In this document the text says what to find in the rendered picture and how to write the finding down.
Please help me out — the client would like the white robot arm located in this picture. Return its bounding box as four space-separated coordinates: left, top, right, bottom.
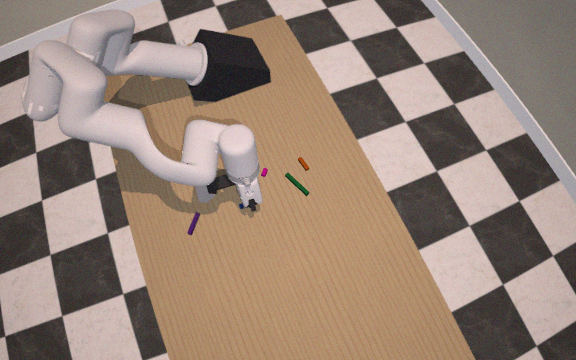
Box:
22 10 260 203

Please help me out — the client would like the orange rod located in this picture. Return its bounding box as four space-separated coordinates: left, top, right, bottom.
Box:
298 157 309 171

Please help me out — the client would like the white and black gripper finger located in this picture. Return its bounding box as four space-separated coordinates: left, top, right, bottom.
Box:
246 199 258 212

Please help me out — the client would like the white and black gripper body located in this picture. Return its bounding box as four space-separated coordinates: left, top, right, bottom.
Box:
228 173 263 207

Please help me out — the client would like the dark green rod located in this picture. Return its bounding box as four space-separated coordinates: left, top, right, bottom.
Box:
285 173 309 196

